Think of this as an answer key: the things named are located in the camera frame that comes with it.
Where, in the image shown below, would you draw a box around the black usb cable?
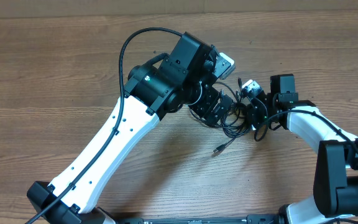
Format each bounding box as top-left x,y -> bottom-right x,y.
188,77 -> 254,154

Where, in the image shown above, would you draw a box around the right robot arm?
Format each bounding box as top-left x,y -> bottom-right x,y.
239,74 -> 358,223

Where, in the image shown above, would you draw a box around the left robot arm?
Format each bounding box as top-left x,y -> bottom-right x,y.
27,32 -> 236,224

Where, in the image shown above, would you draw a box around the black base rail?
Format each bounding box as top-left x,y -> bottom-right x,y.
114,214 -> 285,224

